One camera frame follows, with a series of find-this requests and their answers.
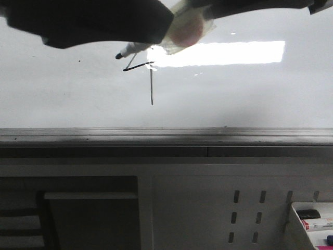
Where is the white glossy whiteboard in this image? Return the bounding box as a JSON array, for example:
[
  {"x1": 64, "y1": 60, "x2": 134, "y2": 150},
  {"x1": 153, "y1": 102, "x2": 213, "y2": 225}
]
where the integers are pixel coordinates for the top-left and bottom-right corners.
[{"x1": 1, "y1": 9, "x2": 332, "y2": 128}]

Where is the grey metal whiteboard tray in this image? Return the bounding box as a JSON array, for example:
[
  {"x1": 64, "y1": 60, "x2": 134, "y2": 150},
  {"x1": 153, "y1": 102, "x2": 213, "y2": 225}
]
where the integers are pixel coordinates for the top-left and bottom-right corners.
[{"x1": 1, "y1": 127, "x2": 332, "y2": 157}]

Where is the white slotted pegboard panel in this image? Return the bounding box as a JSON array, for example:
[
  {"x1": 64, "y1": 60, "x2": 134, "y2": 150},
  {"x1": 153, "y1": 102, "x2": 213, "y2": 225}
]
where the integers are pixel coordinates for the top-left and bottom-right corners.
[{"x1": 137, "y1": 164, "x2": 332, "y2": 249}]

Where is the red and white marker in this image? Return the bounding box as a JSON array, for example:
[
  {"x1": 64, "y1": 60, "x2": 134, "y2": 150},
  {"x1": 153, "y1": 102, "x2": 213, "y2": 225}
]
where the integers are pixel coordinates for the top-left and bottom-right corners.
[{"x1": 301, "y1": 218, "x2": 332, "y2": 232}]

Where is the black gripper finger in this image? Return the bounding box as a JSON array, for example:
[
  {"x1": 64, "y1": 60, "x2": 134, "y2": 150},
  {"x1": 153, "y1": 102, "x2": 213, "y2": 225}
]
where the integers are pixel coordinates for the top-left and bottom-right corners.
[
  {"x1": 190, "y1": 0, "x2": 332, "y2": 19},
  {"x1": 1, "y1": 1, "x2": 174, "y2": 49}
]

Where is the white plastic storage bin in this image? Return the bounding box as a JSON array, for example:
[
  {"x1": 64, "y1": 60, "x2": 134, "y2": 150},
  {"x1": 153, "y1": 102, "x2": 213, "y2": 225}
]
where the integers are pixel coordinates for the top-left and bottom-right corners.
[{"x1": 284, "y1": 202, "x2": 332, "y2": 249}]

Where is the pink marker in bin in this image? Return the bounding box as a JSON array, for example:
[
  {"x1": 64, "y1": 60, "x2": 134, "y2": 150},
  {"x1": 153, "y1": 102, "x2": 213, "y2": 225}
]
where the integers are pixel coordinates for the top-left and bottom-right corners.
[{"x1": 315, "y1": 245, "x2": 333, "y2": 250}]

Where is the white black-tipped whiteboard marker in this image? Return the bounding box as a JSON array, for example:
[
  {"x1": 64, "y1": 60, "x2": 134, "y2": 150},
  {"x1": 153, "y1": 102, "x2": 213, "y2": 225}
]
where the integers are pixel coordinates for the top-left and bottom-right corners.
[{"x1": 115, "y1": 0, "x2": 217, "y2": 60}]

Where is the dark framed panel lower left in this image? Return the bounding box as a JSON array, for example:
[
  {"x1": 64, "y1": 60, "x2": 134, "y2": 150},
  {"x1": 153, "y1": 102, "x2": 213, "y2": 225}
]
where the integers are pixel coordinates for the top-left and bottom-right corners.
[{"x1": 43, "y1": 192, "x2": 141, "y2": 249}]

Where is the blue marker in bin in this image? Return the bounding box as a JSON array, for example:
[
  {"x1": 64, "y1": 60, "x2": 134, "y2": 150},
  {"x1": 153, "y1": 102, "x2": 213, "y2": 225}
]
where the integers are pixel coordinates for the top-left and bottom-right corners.
[{"x1": 327, "y1": 235, "x2": 333, "y2": 246}]

